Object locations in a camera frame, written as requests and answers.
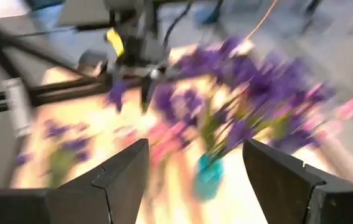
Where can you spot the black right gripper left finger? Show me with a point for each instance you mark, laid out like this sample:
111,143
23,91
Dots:
86,205

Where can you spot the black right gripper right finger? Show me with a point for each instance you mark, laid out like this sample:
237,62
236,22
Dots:
288,199

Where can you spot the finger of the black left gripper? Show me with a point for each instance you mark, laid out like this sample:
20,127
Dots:
147,93

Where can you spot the purple artificial flower stem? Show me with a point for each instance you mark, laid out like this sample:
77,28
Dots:
272,81
70,144
176,102

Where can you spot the teal textured glass vase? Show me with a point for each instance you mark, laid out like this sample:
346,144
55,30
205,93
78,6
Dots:
208,177

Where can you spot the yellow tag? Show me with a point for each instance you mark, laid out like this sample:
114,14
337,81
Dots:
115,42

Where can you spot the silver frame bracket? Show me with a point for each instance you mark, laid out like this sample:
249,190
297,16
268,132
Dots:
17,105

